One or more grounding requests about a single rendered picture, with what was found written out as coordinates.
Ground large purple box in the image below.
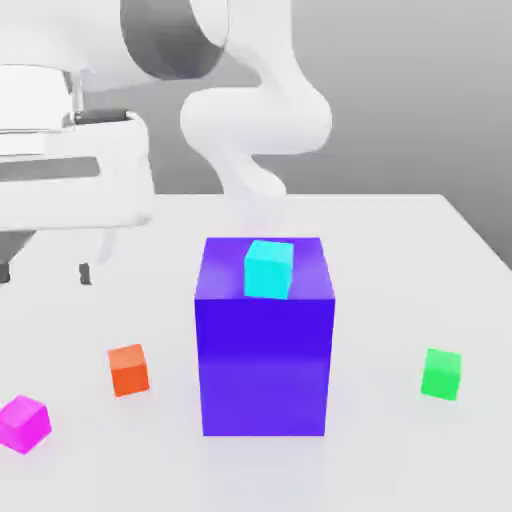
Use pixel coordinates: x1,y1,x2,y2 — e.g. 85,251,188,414
194,236,336,438

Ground small green cube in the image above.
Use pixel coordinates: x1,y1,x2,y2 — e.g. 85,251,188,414
419,347,464,402

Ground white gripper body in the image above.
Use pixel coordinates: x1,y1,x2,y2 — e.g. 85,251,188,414
0,110,156,234

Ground small cyan cube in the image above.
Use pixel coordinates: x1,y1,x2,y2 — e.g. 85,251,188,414
243,239,296,301

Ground small magenta cube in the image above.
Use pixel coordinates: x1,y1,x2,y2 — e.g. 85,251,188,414
0,394,54,456

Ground small orange cube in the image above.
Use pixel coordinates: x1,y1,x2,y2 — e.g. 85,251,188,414
106,343,152,399

